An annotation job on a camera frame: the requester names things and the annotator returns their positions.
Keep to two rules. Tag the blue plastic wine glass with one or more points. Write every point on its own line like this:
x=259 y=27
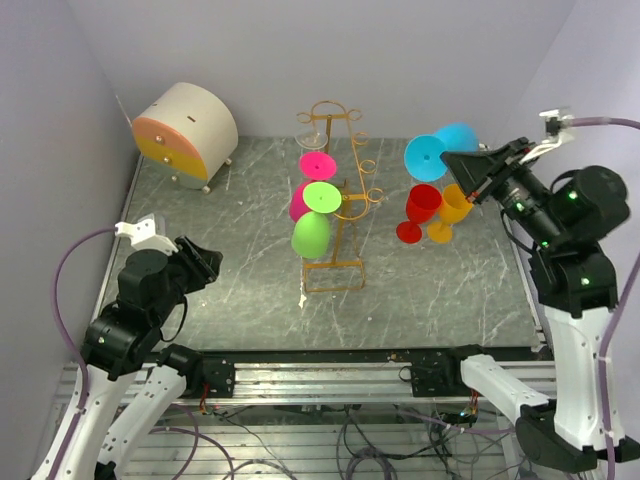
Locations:
x=422 y=156

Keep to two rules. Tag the white semicircular drawer cabinet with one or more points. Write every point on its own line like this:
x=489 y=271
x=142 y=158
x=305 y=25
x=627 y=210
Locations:
x=188 y=134

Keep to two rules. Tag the orange plastic wine glass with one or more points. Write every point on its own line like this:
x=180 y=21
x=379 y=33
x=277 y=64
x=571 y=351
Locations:
x=454 y=208

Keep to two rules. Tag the red plastic wine glass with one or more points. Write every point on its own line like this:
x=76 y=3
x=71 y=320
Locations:
x=423 y=202

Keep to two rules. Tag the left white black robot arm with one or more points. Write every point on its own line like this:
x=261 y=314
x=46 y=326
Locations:
x=93 y=441

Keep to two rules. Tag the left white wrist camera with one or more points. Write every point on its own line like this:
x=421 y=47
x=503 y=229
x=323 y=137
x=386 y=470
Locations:
x=148 y=233

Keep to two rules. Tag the clear wine glass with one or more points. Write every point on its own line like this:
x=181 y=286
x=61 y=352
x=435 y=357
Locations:
x=312 y=139

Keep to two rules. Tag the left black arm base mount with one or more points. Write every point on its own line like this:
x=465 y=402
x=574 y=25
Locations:
x=215 y=378

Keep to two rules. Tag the gold wire wine glass rack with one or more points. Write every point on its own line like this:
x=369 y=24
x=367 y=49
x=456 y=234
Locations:
x=343 y=252

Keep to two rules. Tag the pink plastic wine glass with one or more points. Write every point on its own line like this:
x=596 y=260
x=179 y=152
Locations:
x=315 y=166

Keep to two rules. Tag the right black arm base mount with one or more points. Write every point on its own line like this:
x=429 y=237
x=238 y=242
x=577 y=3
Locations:
x=434 y=372

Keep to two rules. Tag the aluminium rail frame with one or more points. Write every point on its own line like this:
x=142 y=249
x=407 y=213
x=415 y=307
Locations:
x=322 y=383

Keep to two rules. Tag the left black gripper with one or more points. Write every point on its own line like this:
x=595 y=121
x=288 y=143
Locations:
x=202 y=263

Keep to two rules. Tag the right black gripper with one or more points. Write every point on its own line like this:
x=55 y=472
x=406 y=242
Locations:
x=476 y=173

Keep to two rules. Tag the green plastic wine glass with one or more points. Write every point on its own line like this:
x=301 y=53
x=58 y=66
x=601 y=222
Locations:
x=311 y=205

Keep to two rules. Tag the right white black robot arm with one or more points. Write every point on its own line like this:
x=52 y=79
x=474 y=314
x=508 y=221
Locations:
x=575 y=428

